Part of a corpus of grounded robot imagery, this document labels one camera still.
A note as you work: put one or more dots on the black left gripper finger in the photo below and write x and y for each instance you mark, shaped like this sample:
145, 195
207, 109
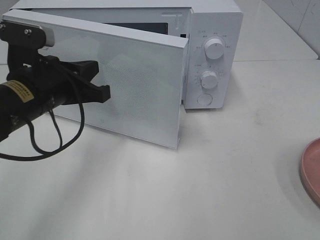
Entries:
86, 69
86, 92

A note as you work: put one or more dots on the round white door release button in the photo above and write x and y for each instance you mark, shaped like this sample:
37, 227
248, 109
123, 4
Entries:
204, 99

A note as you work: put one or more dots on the white microwave oven body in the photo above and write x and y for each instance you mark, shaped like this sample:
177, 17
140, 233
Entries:
215, 20

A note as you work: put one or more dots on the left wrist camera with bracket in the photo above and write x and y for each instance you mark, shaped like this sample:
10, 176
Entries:
24, 40

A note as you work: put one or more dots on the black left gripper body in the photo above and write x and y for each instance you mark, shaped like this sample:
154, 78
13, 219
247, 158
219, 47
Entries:
46, 84

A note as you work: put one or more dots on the white microwave knob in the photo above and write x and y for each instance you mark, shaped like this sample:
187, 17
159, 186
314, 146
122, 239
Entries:
214, 48
208, 79

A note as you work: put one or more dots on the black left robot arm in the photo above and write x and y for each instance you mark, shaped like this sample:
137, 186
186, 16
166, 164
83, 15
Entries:
11, 112

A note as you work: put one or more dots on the white microwave door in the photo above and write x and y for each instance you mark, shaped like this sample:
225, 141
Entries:
144, 70

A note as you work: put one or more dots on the pink round plate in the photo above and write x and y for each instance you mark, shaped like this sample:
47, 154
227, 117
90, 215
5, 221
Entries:
310, 170

